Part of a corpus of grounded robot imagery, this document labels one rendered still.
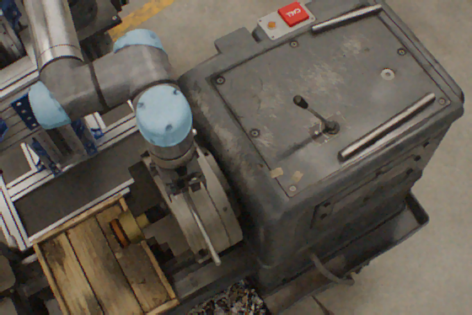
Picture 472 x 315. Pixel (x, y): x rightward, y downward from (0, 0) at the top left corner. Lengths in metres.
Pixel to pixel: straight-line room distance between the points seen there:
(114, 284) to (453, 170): 1.74
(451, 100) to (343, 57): 0.28
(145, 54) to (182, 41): 2.15
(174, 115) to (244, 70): 0.60
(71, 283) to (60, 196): 0.91
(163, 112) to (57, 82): 0.18
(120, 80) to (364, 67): 0.70
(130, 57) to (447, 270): 1.98
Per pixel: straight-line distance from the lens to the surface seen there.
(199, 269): 1.56
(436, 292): 2.53
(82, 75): 0.85
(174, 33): 3.03
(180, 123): 0.77
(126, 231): 1.35
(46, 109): 0.85
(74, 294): 1.60
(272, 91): 1.31
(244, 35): 1.41
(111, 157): 2.47
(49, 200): 2.48
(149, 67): 0.83
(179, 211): 1.24
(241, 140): 1.25
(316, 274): 1.89
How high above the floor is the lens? 2.37
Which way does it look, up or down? 65 degrees down
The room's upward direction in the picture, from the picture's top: 5 degrees counter-clockwise
